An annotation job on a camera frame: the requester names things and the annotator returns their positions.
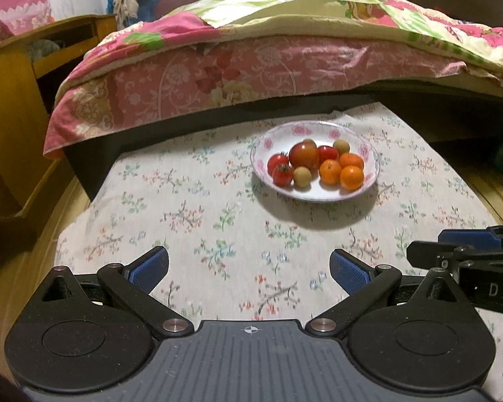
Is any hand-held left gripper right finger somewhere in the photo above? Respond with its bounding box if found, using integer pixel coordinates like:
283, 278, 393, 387
305, 248, 470, 336

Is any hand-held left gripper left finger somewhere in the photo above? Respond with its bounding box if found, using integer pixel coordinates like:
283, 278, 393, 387
29, 246, 193, 336

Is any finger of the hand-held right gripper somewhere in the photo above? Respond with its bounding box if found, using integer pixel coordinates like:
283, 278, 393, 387
406, 241, 503, 271
439, 224, 503, 249

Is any white plate with pink flowers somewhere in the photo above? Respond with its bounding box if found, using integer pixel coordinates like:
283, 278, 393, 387
250, 121, 380, 204

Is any orange mandarin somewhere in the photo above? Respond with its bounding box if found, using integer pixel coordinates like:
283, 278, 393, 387
319, 159, 343, 186
340, 165, 365, 191
339, 153, 365, 171

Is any small red tomato with stem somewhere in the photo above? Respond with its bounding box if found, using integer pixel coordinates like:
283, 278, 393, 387
272, 163, 295, 188

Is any large red tomato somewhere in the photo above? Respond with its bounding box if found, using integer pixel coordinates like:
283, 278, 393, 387
288, 141, 319, 169

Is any white floral tablecloth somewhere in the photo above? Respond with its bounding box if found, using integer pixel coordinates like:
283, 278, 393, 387
54, 101, 503, 400

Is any yellow wooden desk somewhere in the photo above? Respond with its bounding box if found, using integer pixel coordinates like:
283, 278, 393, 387
0, 13, 118, 227

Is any grey cloth bundle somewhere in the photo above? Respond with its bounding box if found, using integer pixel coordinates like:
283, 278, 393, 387
27, 40, 63, 63

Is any pink and green quilt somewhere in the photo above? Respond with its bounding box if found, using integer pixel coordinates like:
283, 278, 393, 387
84, 0, 503, 88

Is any pink cloth cover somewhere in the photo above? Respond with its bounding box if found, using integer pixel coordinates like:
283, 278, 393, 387
0, 0, 55, 49

